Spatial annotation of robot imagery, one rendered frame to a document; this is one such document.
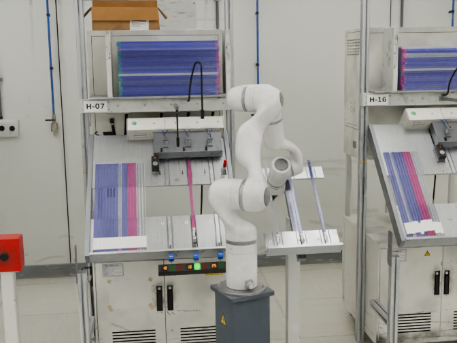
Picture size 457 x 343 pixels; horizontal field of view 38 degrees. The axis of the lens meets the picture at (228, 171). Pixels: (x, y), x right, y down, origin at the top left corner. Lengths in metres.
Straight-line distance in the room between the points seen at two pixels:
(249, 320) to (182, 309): 0.93
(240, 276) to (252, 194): 0.32
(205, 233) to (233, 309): 0.66
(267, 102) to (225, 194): 0.39
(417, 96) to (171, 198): 2.11
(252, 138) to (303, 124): 2.52
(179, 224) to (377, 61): 1.43
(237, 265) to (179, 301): 0.96
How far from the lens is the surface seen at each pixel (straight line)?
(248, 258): 2.53
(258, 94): 2.59
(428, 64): 3.67
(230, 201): 2.48
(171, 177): 3.29
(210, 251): 3.06
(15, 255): 3.23
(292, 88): 5.00
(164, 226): 3.13
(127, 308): 3.46
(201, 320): 3.50
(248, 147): 2.53
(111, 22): 3.73
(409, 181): 3.46
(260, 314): 2.60
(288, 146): 2.88
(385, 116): 3.80
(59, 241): 5.10
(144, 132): 3.40
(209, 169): 3.33
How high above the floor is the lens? 1.57
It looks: 10 degrees down
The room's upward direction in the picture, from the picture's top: 1 degrees counter-clockwise
